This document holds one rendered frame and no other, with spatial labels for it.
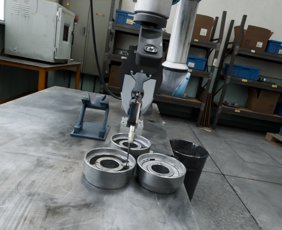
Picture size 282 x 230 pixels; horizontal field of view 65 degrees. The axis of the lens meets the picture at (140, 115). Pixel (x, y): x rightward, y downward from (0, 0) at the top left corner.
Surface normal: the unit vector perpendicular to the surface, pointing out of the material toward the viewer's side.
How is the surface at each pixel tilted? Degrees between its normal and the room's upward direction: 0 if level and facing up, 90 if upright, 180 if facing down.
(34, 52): 90
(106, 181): 90
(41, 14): 90
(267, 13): 90
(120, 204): 0
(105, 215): 0
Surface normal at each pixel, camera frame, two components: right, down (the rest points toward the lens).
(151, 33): 0.17, -0.66
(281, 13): 0.00, 0.25
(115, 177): 0.32, 0.30
